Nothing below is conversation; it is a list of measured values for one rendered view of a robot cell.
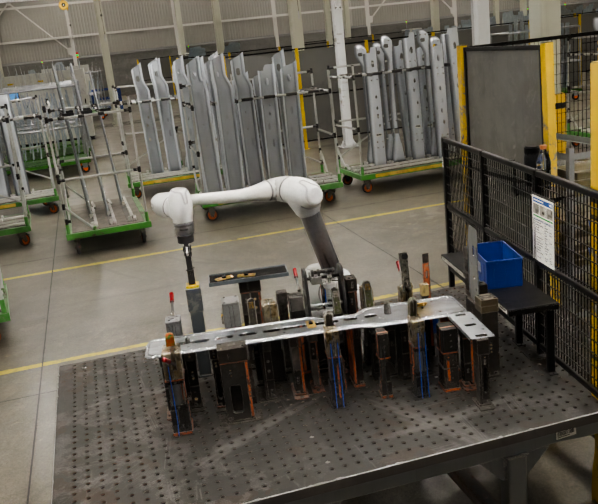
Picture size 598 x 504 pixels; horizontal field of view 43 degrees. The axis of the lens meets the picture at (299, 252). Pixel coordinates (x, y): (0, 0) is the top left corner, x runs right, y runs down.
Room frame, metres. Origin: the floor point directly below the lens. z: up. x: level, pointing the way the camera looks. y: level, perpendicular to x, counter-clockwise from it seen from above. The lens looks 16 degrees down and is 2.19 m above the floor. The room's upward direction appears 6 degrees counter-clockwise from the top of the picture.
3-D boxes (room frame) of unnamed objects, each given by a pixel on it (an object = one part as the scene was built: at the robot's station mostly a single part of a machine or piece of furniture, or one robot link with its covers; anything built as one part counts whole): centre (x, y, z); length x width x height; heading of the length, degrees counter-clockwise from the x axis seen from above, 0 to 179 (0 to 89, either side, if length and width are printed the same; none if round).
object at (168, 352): (2.84, 0.55, 0.88); 0.15 x 0.11 x 0.36; 6
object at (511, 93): (5.50, -1.57, 1.00); 1.34 x 0.14 x 2.00; 14
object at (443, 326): (2.96, -0.57, 0.84); 0.11 x 0.10 x 0.28; 6
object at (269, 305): (3.23, 0.16, 0.89); 0.13 x 0.11 x 0.38; 6
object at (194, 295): (3.37, 0.51, 0.92); 0.08 x 0.08 x 0.44; 6
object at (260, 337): (3.08, 0.00, 1.00); 1.38 x 0.22 x 0.02; 96
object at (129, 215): (9.73, 2.45, 0.88); 1.91 x 1.00 x 1.76; 15
